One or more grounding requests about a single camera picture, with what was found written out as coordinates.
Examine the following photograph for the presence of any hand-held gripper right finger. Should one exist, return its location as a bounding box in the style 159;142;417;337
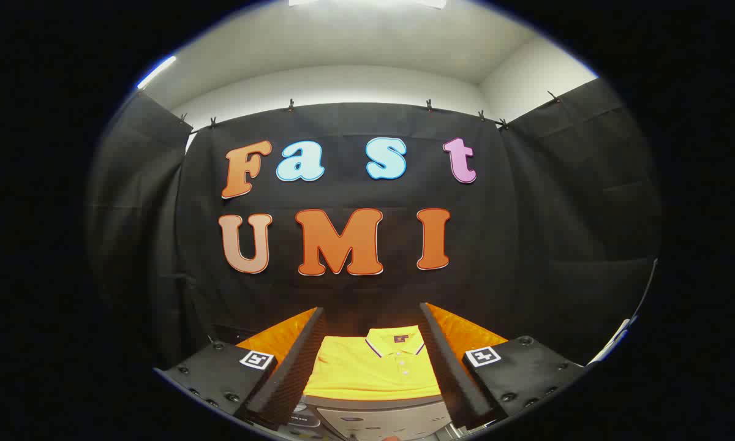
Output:
420;301;590;431

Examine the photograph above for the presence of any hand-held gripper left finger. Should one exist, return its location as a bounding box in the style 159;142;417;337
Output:
153;306;326;429

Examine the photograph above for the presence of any yellow polo shirt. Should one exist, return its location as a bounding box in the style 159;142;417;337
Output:
303;325;443;402

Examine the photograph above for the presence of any row of black cloth clips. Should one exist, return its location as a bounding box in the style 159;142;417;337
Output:
178;91;561;130

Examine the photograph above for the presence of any ceiling light strip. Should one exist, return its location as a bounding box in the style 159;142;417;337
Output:
137;55;178;91
288;0;448;10

